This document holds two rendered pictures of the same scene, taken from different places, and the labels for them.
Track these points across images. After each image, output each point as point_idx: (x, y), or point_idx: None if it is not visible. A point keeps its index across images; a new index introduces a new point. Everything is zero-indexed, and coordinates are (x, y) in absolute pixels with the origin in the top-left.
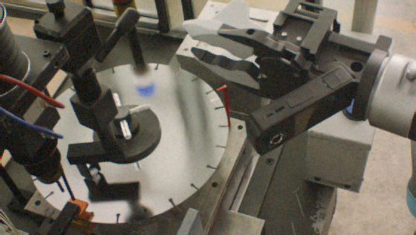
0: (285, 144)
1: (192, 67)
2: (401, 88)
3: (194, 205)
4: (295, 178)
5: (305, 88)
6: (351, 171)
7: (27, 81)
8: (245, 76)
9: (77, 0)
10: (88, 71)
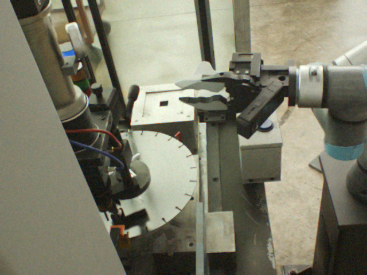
0: (221, 166)
1: None
2: (312, 79)
3: (184, 215)
4: (236, 184)
5: (261, 95)
6: (272, 166)
7: (101, 134)
8: (218, 103)
9: None
10: (116, 130)
